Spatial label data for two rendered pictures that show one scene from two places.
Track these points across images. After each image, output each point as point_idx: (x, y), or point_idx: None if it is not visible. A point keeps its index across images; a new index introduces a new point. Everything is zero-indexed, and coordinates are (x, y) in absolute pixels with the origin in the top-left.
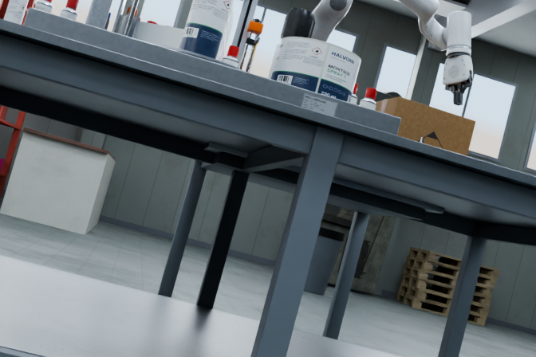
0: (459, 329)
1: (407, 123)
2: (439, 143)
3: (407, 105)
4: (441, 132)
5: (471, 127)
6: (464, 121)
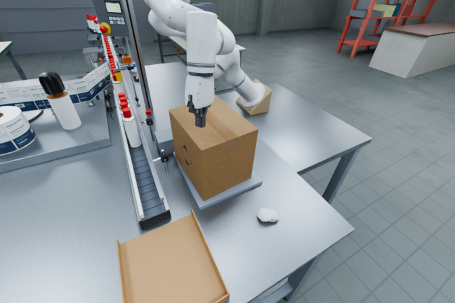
0: (298, 274)
1: (175, 132)
2: (188, 155)
3: (172, 118)
4: (187, 148)
5: (200, 155)
6: (195, 146)
